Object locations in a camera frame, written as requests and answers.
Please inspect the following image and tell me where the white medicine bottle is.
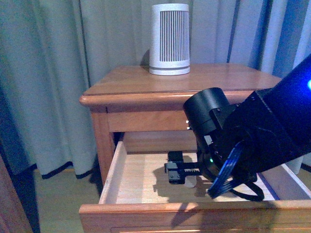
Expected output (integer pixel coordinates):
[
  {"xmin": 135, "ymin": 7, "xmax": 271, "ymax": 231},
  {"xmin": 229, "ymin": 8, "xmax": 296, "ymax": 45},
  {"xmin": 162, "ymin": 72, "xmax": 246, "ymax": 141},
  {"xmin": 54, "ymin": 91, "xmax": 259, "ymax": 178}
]
[{"xmin": 184, "ymin": 176, "xmax": 197, "ymax": 188}]

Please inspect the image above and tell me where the white cylindrical air purifier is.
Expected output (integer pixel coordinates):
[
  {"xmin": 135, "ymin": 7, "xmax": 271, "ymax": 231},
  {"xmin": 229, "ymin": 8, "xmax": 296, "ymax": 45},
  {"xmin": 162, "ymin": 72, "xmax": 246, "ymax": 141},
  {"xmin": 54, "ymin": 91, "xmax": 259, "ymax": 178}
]
[{"xmin": 149, "ymin": 3, "xmax": 190, "ymax": 76}]

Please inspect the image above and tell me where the wooden nightstand cabinet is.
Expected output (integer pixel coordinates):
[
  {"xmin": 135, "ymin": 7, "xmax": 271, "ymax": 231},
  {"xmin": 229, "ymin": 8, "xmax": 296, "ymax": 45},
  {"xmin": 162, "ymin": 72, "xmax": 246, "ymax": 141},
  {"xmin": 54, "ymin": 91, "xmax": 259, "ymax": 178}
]
[{"xmin": 79, "ymin": 63, "xmax": 280, "ymax": 180}]

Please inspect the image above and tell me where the blue ribbon cable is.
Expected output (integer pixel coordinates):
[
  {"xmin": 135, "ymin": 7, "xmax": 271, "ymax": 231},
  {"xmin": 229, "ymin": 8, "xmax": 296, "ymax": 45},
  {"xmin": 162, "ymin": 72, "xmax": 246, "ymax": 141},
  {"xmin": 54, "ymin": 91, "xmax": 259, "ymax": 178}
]
[{"xmin": 207, "ymin": 141, "xmax": 244, "ymax": 199}]

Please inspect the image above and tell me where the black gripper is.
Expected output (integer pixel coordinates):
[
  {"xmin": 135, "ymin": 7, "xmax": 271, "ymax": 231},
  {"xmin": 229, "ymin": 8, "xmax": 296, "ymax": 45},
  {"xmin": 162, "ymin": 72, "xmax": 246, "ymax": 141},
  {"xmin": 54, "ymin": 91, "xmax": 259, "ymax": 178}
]
[{"xmin": 164, "ymin": 150, "xmax": 257, "ymax": 185}]

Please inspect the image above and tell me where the wooden drawer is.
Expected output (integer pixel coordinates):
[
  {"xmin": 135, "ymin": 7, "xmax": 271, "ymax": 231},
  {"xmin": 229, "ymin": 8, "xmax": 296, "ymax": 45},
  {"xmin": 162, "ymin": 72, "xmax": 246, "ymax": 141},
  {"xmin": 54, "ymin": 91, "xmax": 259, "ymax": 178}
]
[{"xmin": 79, "ymin": 131, "xmax": 311, "ymax": 233}]

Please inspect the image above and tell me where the grey curtain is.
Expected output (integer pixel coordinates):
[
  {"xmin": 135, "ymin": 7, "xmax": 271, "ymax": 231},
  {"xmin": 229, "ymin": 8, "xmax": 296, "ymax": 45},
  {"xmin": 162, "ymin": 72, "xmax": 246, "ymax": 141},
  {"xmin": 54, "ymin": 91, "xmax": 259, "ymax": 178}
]
[{"xmin": 0, "ymin": 0, "xmax": 311, "ymax": 178}]

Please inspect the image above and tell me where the black cable loop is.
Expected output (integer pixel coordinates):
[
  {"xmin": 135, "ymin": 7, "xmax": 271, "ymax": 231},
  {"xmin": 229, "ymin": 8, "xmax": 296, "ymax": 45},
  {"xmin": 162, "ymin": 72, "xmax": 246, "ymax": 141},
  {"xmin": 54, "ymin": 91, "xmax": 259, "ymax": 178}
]
[{"xmin": 228, "ymin": 181, "xmax": 265, "ymax": 202}]

